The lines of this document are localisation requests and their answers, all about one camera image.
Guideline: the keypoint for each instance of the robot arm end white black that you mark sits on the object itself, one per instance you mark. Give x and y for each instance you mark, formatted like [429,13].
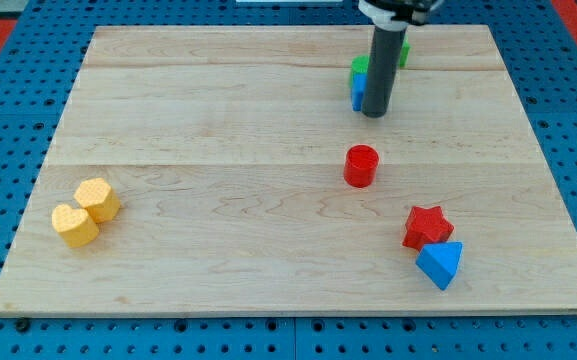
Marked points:
[397,15]

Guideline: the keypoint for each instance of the blue cube block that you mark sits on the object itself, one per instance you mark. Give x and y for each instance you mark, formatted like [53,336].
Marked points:
[357,90]

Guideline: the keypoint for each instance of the red cylinder block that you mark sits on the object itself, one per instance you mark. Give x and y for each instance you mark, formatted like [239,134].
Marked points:
[360,166]

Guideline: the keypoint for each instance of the green round block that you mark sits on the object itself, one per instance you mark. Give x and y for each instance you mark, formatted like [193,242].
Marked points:
[358,65]

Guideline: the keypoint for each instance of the red star block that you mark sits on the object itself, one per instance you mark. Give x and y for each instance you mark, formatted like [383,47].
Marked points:
[426,226]

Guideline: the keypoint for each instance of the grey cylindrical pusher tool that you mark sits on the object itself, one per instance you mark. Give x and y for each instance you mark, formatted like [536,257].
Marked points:
[383,63]

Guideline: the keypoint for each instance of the blue triangle block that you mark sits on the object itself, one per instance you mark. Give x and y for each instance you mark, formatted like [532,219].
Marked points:
[440,262]

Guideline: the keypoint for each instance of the green block behind tool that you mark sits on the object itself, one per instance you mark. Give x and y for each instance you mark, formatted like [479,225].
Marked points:
[403,58]

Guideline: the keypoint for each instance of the yellow hexagon block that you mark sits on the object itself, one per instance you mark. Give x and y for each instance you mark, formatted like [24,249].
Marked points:
[98,198]

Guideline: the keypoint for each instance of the yellow heart block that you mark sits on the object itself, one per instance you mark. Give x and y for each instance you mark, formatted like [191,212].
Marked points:
[74,225]

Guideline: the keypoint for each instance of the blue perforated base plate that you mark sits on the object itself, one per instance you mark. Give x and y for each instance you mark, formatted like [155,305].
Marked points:
[38,65]

